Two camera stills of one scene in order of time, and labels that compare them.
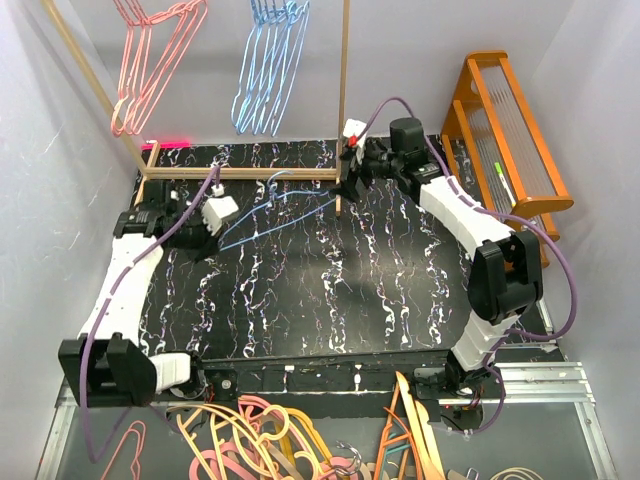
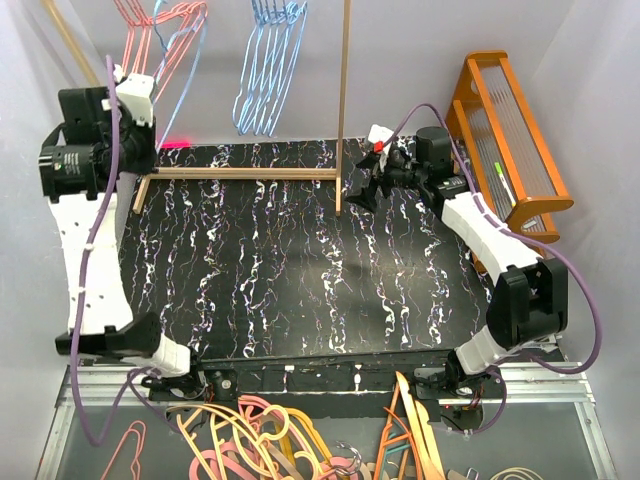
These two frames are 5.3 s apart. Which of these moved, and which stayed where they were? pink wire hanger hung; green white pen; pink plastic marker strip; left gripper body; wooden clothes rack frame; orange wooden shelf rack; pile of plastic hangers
Moved: pink wire hanger hung; left gripper body
Stayed: green white pen; pile of plastic hangers; wooden clothes rack frame; orange wooden shelf rack; pink plastic marker strip
